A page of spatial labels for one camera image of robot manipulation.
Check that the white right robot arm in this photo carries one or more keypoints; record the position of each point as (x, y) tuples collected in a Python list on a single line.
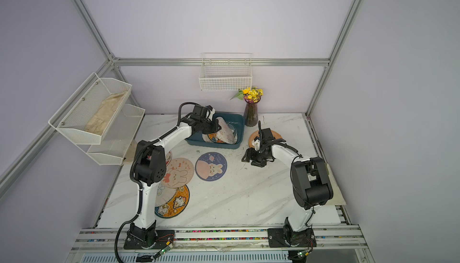
[(311, 187)]

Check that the white two-tier mesh shelf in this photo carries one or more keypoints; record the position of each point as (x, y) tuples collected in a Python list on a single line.
[(70, 120)]

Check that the blue bears large coaster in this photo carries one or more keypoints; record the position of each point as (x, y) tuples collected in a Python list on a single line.
[(212, 138)]

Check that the orange round coaster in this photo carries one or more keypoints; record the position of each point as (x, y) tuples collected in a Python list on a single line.
[(255, 134)]

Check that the white wire wall basket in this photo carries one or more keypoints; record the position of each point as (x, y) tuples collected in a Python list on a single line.
[(221, 72)]

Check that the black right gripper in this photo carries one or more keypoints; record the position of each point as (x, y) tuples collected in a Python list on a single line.
[(247, 157)]

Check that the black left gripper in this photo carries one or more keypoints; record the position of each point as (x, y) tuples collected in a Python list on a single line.
[(215, 127)]

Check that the teal storage box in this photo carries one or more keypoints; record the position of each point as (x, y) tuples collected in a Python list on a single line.
[(236, 122)]

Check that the purple planet round coaster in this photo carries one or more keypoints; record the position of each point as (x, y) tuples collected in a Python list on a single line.
[(211, 166)]

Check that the white butterfly pale coaster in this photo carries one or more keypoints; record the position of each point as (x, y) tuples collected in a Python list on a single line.
[(164, 195)]

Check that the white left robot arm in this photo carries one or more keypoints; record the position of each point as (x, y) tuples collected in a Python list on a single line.
[(149, 165)]

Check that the beige cloth in shelf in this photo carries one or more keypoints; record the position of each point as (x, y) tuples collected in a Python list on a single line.
[(100, 120)]

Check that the glass vase with flowers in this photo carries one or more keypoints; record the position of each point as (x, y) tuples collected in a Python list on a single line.
[(251, 96)]

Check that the white butterfly round coaster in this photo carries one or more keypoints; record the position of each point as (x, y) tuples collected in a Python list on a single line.
[(226, 133)]

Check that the yellow cat round coaster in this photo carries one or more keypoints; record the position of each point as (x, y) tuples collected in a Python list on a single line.
[(176, 205)]

